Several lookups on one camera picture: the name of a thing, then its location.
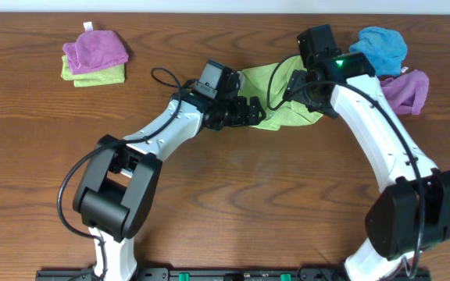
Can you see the crumpled purple cloth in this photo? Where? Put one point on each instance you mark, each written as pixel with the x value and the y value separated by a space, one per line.
pixel 406 94

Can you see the folded green cloth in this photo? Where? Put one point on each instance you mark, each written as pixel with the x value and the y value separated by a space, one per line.
pixel 113 75

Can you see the folded purple cloth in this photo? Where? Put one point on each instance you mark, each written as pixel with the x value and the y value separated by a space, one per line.
pixel 94 50

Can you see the crumpled blue cloth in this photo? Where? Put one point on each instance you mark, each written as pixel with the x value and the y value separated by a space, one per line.
pixel 384 48

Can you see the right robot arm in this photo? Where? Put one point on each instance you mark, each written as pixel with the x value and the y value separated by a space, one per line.
pixel 412 213

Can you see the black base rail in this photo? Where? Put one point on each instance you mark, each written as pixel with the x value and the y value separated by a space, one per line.
pixel 162 274

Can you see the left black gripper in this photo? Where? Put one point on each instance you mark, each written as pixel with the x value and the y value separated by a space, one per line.
pixel 244 112

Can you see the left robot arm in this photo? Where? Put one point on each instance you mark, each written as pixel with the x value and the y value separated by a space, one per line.
pixel 118 186

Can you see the green cloth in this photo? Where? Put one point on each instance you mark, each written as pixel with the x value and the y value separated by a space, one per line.
pixel 113 75
pixel 255 81

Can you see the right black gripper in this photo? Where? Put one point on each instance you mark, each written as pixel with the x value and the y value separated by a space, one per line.
pixel 294 91

